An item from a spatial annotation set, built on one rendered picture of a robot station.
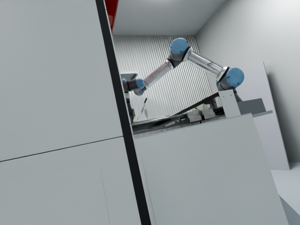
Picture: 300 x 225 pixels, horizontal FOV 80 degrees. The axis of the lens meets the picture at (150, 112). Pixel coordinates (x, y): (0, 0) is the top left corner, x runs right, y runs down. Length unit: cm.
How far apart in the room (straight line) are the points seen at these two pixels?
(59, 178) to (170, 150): 40
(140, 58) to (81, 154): 366
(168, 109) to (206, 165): 308
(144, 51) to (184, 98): 137
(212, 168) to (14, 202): 62
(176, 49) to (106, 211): 107
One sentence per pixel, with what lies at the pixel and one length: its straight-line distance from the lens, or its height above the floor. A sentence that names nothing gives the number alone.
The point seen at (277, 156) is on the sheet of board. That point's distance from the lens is 328.
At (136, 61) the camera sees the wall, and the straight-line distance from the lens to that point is 394.
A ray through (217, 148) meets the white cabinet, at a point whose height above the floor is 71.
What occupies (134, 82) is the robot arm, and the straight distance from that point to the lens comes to 123.
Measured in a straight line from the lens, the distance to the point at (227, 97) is 97.
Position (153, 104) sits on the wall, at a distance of 368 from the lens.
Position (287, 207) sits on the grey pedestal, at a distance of 168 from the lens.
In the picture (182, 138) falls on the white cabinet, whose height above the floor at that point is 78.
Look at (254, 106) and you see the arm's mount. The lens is 134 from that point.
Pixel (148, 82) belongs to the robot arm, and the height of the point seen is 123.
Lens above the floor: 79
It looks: 10 degrees up
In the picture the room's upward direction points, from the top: 13 degrees counter-clockwise
